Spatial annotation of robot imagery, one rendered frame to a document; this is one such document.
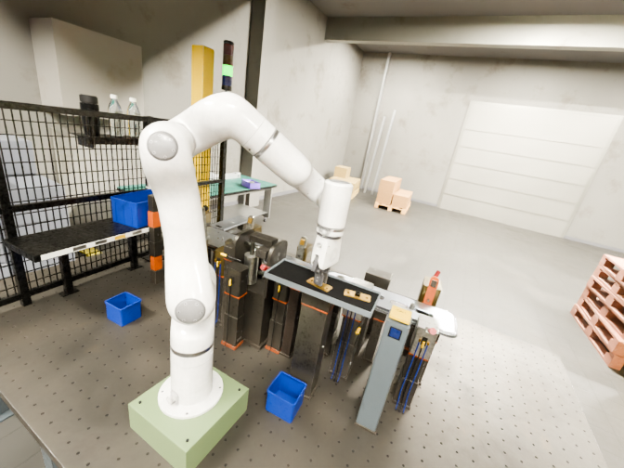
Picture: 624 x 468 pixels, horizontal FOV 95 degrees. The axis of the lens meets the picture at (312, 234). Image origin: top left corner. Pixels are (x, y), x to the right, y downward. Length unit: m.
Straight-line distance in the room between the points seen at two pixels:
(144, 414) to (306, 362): 0.50
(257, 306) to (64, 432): 0.67
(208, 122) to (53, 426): 0.99
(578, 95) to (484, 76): 2.07
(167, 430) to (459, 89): 9.33
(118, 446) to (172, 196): 0.75
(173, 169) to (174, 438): 0.71
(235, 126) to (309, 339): 0.71
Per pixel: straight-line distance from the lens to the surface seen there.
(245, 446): 1.11
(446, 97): 9.52
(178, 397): 1.05
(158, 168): 0.68
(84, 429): 1.23
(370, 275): 1.41
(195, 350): 0.92
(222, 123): 0.72
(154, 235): 1.68
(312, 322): 1.00
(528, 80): 9.58
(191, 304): 0.78
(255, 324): 1.30
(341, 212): 0.82
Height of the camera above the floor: 1.63
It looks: 20 degrees down
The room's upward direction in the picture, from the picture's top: 10 degrees clockwise
